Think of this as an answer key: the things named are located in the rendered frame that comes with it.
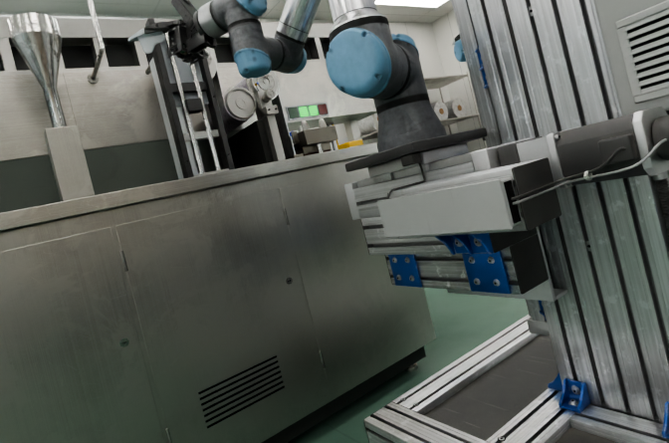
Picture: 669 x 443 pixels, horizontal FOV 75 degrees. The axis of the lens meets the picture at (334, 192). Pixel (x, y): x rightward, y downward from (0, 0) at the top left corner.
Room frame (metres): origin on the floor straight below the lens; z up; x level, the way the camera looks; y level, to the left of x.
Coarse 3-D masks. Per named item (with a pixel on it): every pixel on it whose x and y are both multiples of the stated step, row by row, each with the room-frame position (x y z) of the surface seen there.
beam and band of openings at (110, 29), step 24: (0, 24) 1.57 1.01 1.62; (72, 24) 1.70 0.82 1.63; (120, 24) 1.80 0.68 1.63; (144, 24) 1.85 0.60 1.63; (264, 24) 2.18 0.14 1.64; (0, 48) 1.56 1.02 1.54; (72, 48) 1.75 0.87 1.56; (96, 48) 1.74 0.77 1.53; (120, 48) 1.86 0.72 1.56; (216, 48) 2.10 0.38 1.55; (312, 48) 2.38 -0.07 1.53; (0, 72) 1.55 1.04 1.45; (24, 72) 1.59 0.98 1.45; (72, 72) 1.68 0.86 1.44
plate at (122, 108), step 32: (320, 64) 2.33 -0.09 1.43; (0, 96) 1.54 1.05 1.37; (32, 96) 1.59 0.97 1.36; (64, 96) 1.65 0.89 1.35; (96, 96) 1.71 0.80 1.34; (128, 96) 1.77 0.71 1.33; (288, 96) 2.19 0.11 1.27; (320, 96) 2.30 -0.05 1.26; (0, 128) 1.52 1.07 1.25; (32, 128) 1.57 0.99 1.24; (96, 128) 1.69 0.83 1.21; (128, 128) 1.76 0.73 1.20; (160, 128) 1.83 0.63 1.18; (0, 160) 1.51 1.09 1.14
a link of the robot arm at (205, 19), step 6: (204, 6) 0.99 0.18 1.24; (198, 12) 1.00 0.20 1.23; (204, 12) 0.98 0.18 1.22; (198, 18) 1.00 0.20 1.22; (204, 18) 0.99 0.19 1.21; (210, 18) 0.98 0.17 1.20; (204, 24) 0.99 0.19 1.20; (210, 24) 0.99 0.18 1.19; (204, 30) 1.00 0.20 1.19; (210, 30) 1.00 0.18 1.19; (216, 30) 1.00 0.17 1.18; (222, 30) 1.00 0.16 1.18; (210, 36) 1.03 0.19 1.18; (216, 36) 1.02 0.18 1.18
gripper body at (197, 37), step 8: (176, 24) 1.04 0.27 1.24; (184, 24) 1.05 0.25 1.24; (168, 32) 1.05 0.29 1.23; (176, 32) 1.04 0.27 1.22; (184, 32) 1.05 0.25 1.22; (192, 32) 1.04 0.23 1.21; (200, 32) 1.01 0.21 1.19; (176, 40) 1.04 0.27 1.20; (184, 40) 1.04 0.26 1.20; (192, 40) 1.03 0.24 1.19; (200, 40) 1.02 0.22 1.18; (208, 40) 1.05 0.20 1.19; (168, 48) 1.05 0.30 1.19; (176, 48) 1.05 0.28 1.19; (184, 48) 1.06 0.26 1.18; (192, 48) 1.03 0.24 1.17; (200, 48) 1.04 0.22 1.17; (168, 56) 1.05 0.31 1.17; (184, 56) 1.09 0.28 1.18; (192, 56) 1.07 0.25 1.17; (200, 56) 1.08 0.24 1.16; (192, 64) 1.11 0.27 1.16
